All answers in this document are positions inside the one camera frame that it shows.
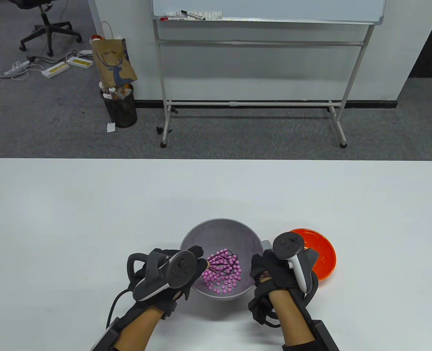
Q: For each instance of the person's right forearm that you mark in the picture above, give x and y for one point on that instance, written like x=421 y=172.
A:
x=292 y=318

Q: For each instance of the whiteboard on metal stand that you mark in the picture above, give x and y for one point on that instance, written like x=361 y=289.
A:
x=274 y=9

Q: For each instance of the pile of trash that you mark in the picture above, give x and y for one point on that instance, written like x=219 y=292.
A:
x=115 y=93

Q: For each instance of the dark grey handheld controller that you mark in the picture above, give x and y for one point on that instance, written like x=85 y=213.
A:
x=287 y=245
x=179 y=270

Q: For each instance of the white eraser box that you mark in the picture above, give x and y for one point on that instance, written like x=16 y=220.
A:
x=214 y=16

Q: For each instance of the person's left forearm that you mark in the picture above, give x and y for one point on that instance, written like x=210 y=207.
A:
x=135 y=329

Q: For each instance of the person's left hand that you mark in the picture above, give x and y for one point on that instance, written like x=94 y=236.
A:
x=197 y=267

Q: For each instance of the red marker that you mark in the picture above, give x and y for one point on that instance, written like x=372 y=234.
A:
x=163 y=18

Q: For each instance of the grey plastic salad bowl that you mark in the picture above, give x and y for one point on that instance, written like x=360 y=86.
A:
x=219 y=234

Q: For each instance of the brown paper bag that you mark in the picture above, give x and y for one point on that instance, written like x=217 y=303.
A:
x=112 y=58

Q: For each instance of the white power strip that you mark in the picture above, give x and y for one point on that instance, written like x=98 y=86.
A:
x=16 y=68

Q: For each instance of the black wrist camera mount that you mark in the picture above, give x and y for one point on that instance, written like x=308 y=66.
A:
x=106 y=338
x=325 y=336

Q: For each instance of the red and white cup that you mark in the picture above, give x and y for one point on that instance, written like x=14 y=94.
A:
x=97 y=37

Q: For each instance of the black debris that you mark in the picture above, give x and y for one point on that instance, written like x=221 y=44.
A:
x=160 y=129

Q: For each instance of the orange plastic bowl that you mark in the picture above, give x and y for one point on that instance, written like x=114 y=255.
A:
x=324 y=256

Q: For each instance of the person's right hand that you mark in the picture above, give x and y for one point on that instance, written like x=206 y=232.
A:
x=274 y=274

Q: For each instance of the black office chair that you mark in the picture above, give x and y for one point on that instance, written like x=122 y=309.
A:
x=48 y=29

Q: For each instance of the white paper scrap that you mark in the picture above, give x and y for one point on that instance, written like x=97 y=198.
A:
x=111 y=128

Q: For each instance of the pile of pink plastic beads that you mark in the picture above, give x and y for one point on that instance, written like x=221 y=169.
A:
x=223 y=281

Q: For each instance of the black mesh waste bin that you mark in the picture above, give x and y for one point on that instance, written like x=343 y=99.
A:
x=122 y=109

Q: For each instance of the black marker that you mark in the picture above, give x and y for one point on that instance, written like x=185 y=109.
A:
x=192 y=15

